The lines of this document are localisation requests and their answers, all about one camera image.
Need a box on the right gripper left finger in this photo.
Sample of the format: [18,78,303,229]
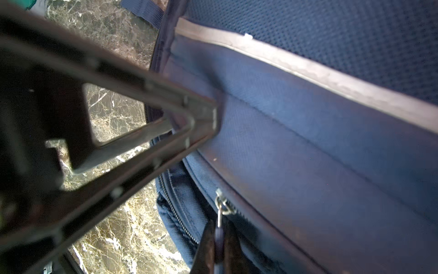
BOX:
[190,220,216,274]

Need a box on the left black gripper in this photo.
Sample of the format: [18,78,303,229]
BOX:
[1,49,99,233]

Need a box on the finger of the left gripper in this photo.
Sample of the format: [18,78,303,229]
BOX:
[1,6,217,274]

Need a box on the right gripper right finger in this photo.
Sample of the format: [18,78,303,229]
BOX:
[223,222,252,274]

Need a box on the navy blue student backpack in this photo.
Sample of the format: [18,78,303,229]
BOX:
[121,1,438,274]

